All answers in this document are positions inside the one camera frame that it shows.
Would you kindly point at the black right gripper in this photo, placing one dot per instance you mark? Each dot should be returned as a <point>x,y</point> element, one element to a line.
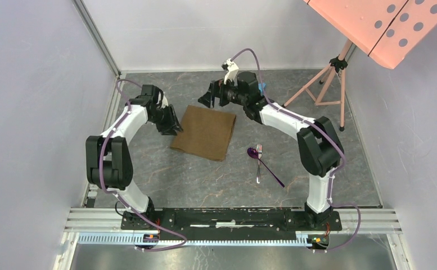
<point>217,89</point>

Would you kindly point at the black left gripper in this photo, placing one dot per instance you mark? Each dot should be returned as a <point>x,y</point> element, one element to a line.
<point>172,124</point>

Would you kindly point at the brown cloth napkin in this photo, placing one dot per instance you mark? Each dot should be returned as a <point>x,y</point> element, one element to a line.
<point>206,133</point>

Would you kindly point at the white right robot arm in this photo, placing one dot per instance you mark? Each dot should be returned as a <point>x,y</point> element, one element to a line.
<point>320,150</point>

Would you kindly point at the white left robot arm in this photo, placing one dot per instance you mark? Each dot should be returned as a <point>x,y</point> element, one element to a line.
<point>108,160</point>

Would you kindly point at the blue wooden triangle block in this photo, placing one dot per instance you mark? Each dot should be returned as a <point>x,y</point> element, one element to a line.
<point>261,87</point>

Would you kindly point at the purple spoon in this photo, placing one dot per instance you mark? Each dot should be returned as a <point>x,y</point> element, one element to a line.
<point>253,154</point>

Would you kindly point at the silver fork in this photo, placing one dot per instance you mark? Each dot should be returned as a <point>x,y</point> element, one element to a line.
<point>259,151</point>

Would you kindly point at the pink tripod stand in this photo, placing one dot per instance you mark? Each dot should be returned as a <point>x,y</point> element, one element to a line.
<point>336,67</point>

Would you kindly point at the pink perforated stand board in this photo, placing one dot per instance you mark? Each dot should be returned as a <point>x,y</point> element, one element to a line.
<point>386,30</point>

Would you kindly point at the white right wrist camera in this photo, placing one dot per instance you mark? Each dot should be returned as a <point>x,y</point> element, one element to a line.
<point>231,70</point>

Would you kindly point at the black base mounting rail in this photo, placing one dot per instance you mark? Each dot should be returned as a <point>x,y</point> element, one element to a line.
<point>227,224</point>

